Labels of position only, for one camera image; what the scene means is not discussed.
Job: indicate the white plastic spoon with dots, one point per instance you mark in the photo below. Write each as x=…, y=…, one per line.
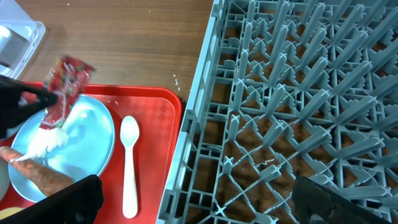
x=129, y=135

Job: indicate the clear plastic bin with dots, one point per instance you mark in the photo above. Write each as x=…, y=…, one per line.
x=20, y=38

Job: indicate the red serving tray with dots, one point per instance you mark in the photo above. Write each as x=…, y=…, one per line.
x=158, y=114

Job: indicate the orange carrot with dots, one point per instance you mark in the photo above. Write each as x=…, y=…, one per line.
x=47, y=180

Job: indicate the crumpled white napkin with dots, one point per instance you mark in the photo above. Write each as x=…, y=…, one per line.
x=43, y=142

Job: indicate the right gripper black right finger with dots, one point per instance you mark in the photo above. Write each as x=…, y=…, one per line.
x=310, y=198

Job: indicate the red snack wrapper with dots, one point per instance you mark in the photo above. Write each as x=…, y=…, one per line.
x=67, y=80

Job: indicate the yellow plastic cup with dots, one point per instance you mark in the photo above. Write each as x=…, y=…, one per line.
x=7, y=212

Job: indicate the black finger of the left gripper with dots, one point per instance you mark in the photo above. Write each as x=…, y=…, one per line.
x=44, y=99

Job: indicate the grey dishwasher rack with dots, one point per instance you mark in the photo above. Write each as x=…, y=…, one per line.
x=285, y=89

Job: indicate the light blue plate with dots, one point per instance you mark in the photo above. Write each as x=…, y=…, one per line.
x=84, y=140

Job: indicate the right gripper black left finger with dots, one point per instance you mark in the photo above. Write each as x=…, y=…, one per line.
x=77, y=203

